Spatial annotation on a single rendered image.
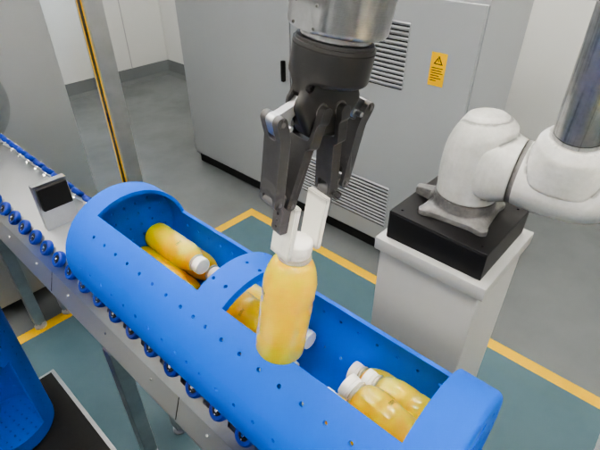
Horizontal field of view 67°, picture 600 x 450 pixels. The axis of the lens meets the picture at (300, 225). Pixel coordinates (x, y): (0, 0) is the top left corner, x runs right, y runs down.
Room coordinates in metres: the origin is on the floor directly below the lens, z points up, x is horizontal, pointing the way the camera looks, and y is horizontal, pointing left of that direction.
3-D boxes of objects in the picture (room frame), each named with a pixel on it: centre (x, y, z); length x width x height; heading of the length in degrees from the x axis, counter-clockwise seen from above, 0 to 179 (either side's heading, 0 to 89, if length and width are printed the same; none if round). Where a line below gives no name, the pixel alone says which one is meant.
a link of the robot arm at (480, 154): (1.02, -0.45, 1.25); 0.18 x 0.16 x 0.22; 53
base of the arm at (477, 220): (1.03, -0.42, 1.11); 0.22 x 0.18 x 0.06; 54
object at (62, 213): (1.18, 0.75, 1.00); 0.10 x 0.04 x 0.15; 138
